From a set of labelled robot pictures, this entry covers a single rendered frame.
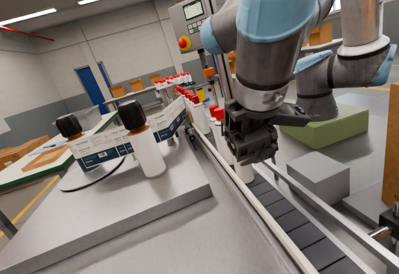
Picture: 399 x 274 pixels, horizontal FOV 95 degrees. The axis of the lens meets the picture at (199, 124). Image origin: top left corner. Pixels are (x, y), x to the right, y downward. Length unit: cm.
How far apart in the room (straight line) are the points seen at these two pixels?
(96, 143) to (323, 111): 95
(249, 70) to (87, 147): 87
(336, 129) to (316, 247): 48
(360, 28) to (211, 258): 69
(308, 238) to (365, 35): 53
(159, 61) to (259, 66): 812
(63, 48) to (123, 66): 218
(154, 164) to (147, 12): 805
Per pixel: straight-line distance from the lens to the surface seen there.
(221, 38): 37
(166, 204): 63
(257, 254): 51
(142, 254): 60
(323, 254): 45
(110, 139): 95
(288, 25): 21
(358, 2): 68
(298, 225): 48
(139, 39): 843
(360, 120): 89
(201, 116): 91
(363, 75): 74
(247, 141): 32
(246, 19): 22
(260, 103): 26
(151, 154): 71
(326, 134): 80
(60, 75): 922
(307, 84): 77
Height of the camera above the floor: 125
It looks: 19 degrees down
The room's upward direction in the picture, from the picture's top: 17 degrees counter-clockwise
